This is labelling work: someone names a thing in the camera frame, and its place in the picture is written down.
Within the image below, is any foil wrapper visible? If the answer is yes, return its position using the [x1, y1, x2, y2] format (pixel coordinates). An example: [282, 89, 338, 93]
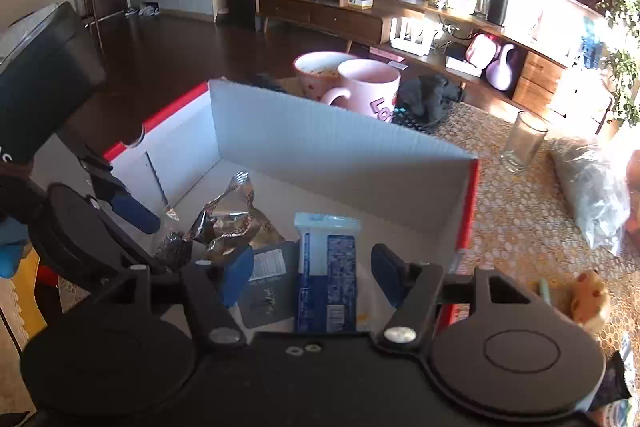
[155, 172, 284, 269]

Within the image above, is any red cardboard box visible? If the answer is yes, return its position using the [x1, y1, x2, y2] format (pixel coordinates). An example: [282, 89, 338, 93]
[102, 79, 481, 334]

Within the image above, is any wooden chair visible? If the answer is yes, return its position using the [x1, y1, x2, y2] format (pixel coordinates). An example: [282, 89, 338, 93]
[82, 0, 104, 52]

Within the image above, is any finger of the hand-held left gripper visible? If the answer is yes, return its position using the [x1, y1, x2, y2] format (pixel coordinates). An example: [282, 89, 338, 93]
[79, 146, 162, 235]

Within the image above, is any brown bun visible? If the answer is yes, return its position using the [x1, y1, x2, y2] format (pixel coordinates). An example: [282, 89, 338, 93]
[570, 271, 612, 334]

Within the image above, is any pink paper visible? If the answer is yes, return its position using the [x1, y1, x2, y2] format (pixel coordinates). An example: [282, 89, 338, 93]
[370, 47, 409, 66]

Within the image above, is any drinking glass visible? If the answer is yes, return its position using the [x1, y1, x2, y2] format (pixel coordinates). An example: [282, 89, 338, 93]
[501, 111, 549, 174]

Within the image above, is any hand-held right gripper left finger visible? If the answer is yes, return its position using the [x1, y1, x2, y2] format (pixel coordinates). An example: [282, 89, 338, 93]
[95, 246, 256, 354]

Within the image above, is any wooden television cabinet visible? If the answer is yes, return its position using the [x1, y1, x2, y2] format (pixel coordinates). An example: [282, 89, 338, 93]
[257, 0, 617, 124]

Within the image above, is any book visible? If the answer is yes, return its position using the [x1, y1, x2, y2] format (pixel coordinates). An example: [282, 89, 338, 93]
[445, 54, 484, 78]

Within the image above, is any white polka dot mug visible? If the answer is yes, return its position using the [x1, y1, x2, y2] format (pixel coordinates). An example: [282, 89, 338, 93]
[293, 52, 359, 100]

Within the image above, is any blue snack box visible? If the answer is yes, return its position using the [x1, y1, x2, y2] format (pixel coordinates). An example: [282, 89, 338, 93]
[294, 213, 362, 333]

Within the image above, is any thin dark stick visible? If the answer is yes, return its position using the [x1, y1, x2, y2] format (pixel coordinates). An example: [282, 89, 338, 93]
[145, 152, 180, 222]

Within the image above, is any black cloth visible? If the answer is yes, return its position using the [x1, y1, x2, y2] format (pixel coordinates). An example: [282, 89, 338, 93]
[394, 74, 464, 132]

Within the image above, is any pink backpack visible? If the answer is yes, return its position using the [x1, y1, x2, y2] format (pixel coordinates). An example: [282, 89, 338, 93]
[465, 33, 501, 68]

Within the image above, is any patterned cloth desktop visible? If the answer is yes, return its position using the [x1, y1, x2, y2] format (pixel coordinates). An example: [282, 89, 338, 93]
[0, 99, 640, 413]

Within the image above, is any pink mug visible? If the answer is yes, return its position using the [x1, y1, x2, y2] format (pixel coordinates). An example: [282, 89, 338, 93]
[320, 59, 402, 124]

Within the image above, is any blue toy figure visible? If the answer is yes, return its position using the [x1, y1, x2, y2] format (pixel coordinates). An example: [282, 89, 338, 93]
[582, 19, 606, 68]

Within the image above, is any clear plastic bag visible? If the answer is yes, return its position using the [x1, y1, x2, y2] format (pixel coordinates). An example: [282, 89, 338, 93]
[550, 137, 632, 254]

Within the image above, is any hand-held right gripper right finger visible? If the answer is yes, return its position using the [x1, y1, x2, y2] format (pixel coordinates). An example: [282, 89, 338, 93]
[371, 244, 547, 354]

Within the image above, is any tall potted tree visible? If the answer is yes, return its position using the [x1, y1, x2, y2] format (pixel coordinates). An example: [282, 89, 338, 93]
[597, 0, 640, 128]

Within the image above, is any black speaker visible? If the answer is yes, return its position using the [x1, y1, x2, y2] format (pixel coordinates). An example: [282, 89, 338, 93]
[486, 0, 510, 26]

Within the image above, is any white magazine rack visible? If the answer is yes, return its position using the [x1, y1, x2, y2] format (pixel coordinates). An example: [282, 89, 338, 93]
[390, 18, 443, 56]

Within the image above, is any dark snack packet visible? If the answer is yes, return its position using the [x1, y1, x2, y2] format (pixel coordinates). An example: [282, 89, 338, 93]
[240, 241, 301, 329]
[595, 352, 634, 414]

